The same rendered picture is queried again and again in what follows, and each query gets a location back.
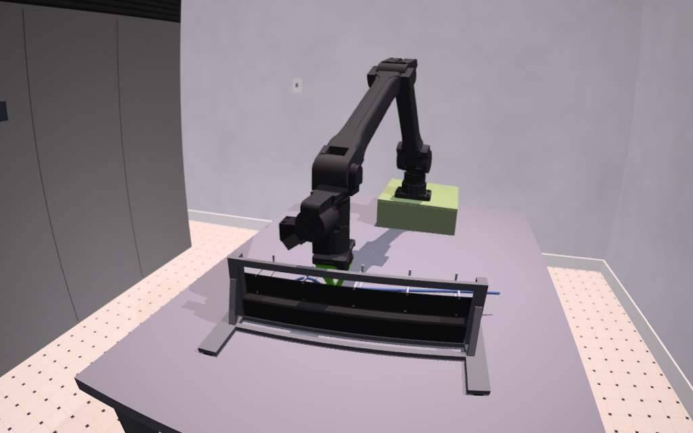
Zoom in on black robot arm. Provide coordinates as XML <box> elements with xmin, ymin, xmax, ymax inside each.
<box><xmin>279</xmin><ymin>58</ymin><xmax>432</xmax><ymax>255</ymax></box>

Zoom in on black patch panel rack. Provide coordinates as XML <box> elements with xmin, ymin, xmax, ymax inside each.
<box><xmin>198</xmin><ymin>252</ymin><xmax>491</xmax><ymax>396</ymax></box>

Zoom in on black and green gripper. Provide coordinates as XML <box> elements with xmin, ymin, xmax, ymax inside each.
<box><xmin>312</xmin><ymin>223</ymin><xmax>355</xmax><ymax>286</ymax></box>

